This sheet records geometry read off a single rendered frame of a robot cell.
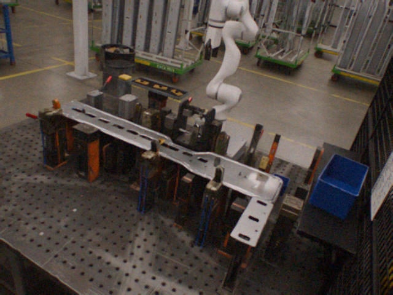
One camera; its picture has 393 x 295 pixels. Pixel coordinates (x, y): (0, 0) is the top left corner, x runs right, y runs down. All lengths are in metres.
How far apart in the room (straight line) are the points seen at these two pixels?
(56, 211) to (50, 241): 0.20
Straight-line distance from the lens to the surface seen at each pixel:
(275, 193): 1.51
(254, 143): 1.63
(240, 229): 1.26
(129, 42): 6.40
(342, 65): 8.32
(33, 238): 1.61
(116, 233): 1.58
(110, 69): 4.50
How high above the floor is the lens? 1.84
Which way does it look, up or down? 30 degrees down
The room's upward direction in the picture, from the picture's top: 10 degrees clockwise
